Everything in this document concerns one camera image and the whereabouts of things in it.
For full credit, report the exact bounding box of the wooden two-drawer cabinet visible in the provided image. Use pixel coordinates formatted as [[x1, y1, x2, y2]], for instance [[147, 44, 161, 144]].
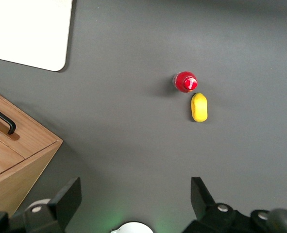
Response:
[[0, 86, 63, 218]]

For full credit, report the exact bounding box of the yellow toy fruit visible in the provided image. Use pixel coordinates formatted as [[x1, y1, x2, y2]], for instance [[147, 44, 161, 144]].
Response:
[[190, 92, 208, 123]]

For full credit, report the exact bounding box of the small red coke bottle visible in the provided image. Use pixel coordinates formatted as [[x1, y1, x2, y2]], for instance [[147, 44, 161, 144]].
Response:
[[172, 71, 198, 94]]

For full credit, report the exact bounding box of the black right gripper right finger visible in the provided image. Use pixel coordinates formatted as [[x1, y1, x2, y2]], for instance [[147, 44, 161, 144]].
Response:
[[182, 177, 275, 233]]

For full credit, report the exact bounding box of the white rectangular tray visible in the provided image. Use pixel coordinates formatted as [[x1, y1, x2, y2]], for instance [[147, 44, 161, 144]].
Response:
[[0, 0, 74, 72]]

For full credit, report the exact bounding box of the wooden drawer front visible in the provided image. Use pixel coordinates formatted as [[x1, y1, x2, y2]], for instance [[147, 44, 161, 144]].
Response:
[[0, 86, 59, 160], [0, 131, 25, 182]]

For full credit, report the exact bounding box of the black metal drawer handle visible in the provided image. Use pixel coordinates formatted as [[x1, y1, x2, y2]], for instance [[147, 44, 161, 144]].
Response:
[[0, 103, 17, 135]]

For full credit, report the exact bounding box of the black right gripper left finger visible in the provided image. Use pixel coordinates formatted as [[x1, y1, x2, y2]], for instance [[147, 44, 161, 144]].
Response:
[[0, 177, 82, 233]]

